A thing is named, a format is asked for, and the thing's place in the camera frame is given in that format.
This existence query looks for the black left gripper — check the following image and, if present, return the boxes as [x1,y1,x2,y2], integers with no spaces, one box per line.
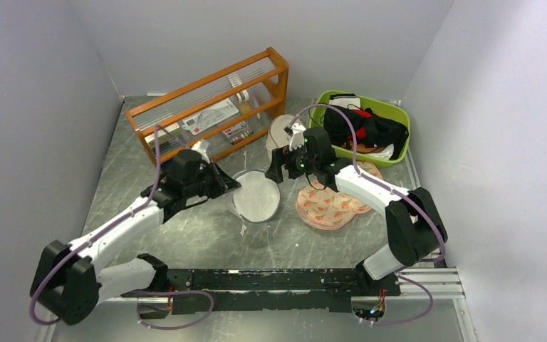
[184,157,241,199]

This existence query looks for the orange wooden rack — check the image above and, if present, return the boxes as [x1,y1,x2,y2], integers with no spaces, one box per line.
[125,47,289,162]

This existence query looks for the white clip on rack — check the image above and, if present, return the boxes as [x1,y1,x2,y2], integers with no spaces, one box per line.
[235,90,250,103]

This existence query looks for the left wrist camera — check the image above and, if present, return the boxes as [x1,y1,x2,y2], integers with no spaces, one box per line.
[191,139,210,163]

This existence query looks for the colourful marker pack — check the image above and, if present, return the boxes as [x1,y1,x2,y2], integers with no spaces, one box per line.
[223,121,254,145]

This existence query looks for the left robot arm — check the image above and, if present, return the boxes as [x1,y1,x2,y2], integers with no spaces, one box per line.
[28,149,241,326]

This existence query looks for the white folded garment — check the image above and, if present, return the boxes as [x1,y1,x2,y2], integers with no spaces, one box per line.
[328,93,362,110]

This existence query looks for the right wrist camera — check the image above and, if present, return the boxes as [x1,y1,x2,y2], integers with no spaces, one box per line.
[284,122,306,151]

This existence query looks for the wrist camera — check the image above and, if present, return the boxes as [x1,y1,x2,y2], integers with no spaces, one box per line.
[191,139,210,163]
[284,122,306,151]

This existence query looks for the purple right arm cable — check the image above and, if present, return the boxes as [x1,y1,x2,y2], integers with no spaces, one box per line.
[287,103,448,326]

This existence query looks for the cream round laundry bag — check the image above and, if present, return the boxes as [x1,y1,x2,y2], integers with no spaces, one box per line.
[266,115,293,161]

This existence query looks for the green box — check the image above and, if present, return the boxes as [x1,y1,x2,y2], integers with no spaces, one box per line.
[157,123,187,153]

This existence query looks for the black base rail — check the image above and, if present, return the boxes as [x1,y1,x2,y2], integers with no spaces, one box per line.
[120,268,402,316]

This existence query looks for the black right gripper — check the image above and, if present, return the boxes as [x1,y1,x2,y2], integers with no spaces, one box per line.
[265,139,318,184]

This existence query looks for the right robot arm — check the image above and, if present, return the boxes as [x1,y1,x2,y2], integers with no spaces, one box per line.
[266,124,448,295]

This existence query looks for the clear plastic package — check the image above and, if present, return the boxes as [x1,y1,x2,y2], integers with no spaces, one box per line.
[180,99,239,135]

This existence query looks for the white mesh laundry bag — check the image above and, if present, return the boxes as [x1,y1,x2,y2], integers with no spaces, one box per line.
[225,169,281,223]

